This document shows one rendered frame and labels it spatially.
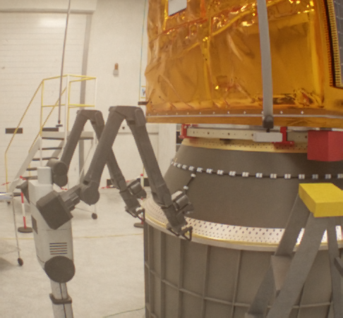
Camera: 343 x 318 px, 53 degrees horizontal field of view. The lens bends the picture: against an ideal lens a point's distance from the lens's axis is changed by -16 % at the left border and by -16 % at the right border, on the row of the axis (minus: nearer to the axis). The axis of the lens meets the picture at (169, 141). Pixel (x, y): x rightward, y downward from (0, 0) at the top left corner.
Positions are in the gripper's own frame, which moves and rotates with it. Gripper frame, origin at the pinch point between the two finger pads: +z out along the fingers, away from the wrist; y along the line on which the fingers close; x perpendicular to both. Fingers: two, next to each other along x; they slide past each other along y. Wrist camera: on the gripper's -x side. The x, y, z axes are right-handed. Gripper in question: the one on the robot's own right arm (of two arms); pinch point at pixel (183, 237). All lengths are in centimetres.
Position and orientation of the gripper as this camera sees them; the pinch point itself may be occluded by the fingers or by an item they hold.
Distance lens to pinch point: 187.5
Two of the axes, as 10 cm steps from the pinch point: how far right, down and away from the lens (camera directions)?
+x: -7.4, 5.1, -4.3
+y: -5.3, -0.5, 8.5
